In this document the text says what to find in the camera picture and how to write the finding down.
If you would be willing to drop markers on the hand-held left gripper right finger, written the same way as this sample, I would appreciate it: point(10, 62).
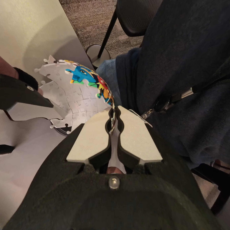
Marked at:
point(138, 142)

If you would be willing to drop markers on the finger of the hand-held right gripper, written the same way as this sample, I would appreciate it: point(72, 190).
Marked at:
point(5, 149)
point(32, 112)

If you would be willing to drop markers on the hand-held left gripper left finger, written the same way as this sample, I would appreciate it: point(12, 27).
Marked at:
point(86, 143)

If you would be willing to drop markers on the colourful half-built puzzle ball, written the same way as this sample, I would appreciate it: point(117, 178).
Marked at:
point(75, 100)

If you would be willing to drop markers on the black round ball stand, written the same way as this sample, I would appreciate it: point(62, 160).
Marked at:
point(62, 131)

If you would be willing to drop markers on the person's right hand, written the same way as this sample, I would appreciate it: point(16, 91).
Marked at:
point(6, 69)

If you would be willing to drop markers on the black badge reel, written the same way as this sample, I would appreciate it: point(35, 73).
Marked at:
point(162, 106)

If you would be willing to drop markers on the person's leg in blue jeans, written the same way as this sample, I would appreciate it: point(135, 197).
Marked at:
point(107, 75)

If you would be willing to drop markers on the round white table foot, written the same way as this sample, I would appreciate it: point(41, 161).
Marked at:
point(93, 52)

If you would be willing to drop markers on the black chair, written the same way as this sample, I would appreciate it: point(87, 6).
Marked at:
point(221, 179)
point(136, 18)

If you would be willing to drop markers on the person's torso in dark sweater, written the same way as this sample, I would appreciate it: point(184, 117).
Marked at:
point(179, 53)

